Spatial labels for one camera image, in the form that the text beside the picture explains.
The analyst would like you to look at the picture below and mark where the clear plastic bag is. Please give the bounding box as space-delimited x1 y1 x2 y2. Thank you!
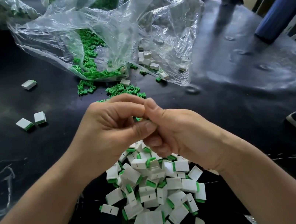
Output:
4 0 216 111

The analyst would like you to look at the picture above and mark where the pile of assembled white-green pieces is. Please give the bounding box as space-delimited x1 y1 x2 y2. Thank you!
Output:
98 131 212 224

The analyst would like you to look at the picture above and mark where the assembled white-green part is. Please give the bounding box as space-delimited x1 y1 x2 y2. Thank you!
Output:
33 110 48 126
20 78 39 92
15 116 35 133
99 201 121 219

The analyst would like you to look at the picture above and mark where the person's right forearm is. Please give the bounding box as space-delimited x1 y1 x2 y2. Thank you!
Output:
215 136 296 224

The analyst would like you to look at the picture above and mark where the person's left forearm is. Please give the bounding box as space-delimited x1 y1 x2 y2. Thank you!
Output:
0 158 109 224

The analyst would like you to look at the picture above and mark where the person's left hand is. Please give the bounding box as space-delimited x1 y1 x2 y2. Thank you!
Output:
57 90 165 186

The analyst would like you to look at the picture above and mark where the pile of green clips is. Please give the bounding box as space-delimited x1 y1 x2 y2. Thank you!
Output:
65 16 167 110

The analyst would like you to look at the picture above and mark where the person's right hand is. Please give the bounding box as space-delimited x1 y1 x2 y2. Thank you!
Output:
137 86 242 182

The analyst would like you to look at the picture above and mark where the heap of white caps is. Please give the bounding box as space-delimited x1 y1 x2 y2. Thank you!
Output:
115 35 188 88

